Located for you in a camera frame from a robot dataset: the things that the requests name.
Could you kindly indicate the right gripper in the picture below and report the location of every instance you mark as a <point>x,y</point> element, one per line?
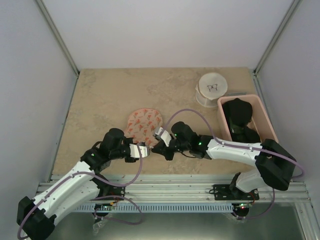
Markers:
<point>161,148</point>

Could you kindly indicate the aluminium frame post right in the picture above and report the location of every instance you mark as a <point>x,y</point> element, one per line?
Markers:
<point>277,35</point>

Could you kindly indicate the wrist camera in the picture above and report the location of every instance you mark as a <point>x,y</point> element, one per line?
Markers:
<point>139,151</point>
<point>161,134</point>

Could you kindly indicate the pink plastic basket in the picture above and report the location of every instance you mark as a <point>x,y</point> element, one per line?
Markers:
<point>260,121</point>

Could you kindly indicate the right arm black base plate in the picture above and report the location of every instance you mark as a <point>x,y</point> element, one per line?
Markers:
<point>223,192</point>

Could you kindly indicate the white cylindrical mesh bag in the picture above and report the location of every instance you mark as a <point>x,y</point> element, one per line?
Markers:
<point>209,88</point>

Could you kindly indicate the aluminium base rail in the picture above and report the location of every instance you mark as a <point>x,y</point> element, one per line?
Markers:
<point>187,188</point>

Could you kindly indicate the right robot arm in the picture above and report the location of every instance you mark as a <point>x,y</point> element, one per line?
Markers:
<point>272,165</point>

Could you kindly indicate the black clothes in basket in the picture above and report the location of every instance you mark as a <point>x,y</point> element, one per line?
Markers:
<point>238,114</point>

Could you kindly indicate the floral mesh laundry bag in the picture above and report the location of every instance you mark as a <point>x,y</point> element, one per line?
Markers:
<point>141,125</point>

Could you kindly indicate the aluminium frame post left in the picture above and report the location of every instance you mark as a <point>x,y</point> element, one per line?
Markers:
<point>56,34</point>

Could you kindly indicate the grey slotted cable duct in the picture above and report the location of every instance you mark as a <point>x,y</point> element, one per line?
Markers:
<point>163,208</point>

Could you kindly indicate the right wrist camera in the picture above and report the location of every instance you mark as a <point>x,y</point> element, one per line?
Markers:
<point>161,134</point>

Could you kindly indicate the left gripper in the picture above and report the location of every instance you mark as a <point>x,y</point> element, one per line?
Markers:
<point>132,160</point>

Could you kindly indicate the small controller board with wires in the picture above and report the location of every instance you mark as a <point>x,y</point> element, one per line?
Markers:
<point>105,207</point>

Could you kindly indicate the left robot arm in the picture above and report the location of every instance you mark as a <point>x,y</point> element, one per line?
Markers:
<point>37,217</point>

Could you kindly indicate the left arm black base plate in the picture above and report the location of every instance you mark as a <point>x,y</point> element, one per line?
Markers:
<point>115,192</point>

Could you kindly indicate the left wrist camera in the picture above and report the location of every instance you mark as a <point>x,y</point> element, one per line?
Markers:
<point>139,151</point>

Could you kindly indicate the aluminium frame post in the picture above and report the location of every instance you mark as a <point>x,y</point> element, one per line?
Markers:
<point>56,34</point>
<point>277,35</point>

